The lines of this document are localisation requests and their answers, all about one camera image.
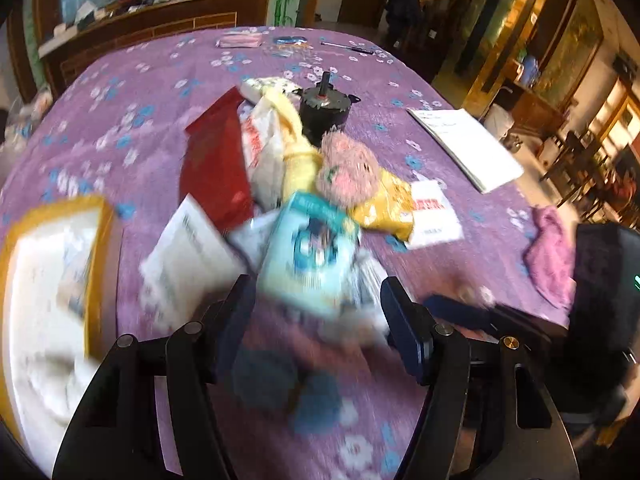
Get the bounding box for purple floral tablecloth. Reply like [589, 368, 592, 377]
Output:
[1, 27, 567, 479]

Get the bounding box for yellow rimmed storage box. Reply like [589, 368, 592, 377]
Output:
[1, 195, 122, 476]

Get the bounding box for light blue tissue pack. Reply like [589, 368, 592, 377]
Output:
[257, 191, 360, 318]

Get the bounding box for blue knitted cloth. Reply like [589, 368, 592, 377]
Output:
[229, 347, 342, 434]

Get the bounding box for white red printed bag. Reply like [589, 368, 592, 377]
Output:
[241, 96, 284, 211]

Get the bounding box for dark red packet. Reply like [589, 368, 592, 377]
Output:
[179, 87, 254, 233]

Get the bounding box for person in dark clothes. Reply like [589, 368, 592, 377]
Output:
[385, 0, 422, 47]

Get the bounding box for black pen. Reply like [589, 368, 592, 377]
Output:
[320, 41, 375, 55]

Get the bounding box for white packet red text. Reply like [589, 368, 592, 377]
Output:
[406, 180, 463, 250]

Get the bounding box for pink plush toy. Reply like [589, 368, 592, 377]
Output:
[314, 130, 381, 208]

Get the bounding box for white paper notebook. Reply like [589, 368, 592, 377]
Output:
[407, 108, 524, 194]

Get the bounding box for white labelled flat packet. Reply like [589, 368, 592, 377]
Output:
[139, 195, 245, 332]

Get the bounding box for black electric motor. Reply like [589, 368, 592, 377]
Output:
[294, 70, 360, 148]

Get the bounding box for blue item far table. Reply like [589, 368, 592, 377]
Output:
[272, 36, 309, 48]

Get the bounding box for yellow snack bag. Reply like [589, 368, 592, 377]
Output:
[347, 169, 414, 242]

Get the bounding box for pink pouch far table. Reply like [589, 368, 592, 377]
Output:
[216, 34, 262, 49]

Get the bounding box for pink cloth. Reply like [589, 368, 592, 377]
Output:
[524, 206, 575, 311]

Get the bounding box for wooden sideboard cabinet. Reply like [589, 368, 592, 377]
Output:
[40, 0, 268, 96]

